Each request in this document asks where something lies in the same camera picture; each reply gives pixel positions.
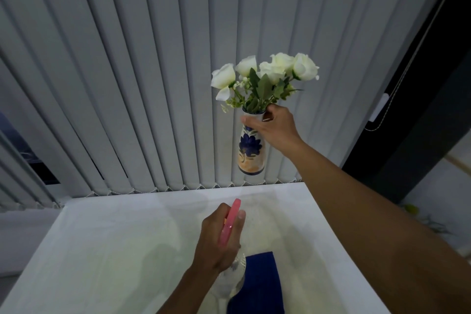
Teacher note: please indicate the person's right hand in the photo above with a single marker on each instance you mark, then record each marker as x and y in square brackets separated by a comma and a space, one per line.
[278, 131]

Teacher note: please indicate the person's left hand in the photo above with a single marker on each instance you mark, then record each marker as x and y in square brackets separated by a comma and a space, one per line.
[209, 244]

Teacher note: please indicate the person's right thumb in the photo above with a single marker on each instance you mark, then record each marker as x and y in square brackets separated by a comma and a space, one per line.
[252, 129]

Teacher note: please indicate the person's left thumb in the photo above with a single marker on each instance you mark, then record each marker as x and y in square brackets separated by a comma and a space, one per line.
[237, 229]

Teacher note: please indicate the clear spray bottle pink head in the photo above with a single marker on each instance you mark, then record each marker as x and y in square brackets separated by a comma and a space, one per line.
[230, 223]

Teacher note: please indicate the ceramic vase with blue flower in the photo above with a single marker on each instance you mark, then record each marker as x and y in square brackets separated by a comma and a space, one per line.
[250, 153]

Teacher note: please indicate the person's right forearm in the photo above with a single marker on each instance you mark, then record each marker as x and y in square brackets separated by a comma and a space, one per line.
[368, 221]

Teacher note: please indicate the person's left forearm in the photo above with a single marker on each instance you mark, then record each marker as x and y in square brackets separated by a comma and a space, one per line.
[187, 293]

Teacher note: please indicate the blue cloth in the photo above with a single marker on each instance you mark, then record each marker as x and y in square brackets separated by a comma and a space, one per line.
[261, 284]

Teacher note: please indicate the white rose bouquet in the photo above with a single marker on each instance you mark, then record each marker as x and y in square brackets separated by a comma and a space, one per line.
[270, 69]

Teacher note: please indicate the grey vertical blinds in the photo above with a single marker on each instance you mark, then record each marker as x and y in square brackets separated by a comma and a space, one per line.
[147, 67]

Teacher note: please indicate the yellow green plant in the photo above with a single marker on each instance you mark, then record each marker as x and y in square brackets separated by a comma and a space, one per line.
[414, 210]

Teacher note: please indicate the dark window pane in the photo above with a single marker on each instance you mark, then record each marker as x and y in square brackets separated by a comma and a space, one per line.
[22, 155]

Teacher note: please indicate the black window frame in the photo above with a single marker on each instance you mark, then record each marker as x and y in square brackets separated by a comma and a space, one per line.
[423, 122]

